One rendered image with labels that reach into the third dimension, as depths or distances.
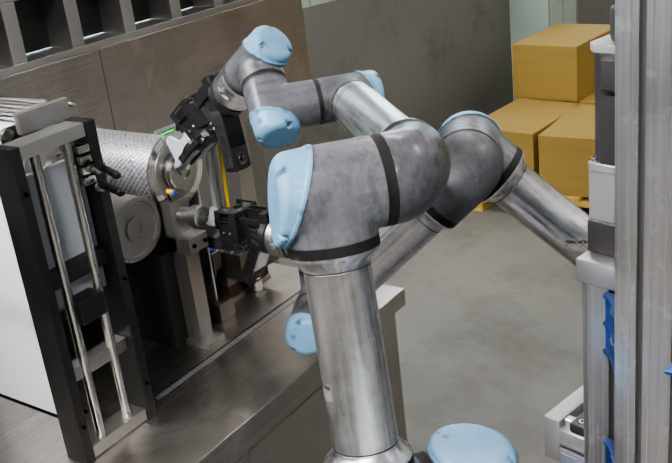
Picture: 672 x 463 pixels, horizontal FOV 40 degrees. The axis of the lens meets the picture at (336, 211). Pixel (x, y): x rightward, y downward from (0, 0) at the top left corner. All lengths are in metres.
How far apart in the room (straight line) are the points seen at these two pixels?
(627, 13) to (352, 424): 0.58
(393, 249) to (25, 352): 0.68
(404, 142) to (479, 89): 4.46
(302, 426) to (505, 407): 1.47
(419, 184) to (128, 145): 0.83
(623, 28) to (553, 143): 3.41
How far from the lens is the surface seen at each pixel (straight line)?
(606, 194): 1.21
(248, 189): 2.77
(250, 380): 1.71
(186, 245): 1.74
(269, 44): 1.50
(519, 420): 3.12
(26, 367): 1.75
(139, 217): 1.73
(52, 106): 1.55
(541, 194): 1.61
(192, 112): 1.63
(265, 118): 1.44
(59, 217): 1.48
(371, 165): 1.08
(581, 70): 4.98
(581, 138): 4.39
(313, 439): 1.84
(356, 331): 1.12
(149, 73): 2.18
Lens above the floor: 1.78
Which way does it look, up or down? 21 degrees down
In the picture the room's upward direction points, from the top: 7 degrees counter-clockwise
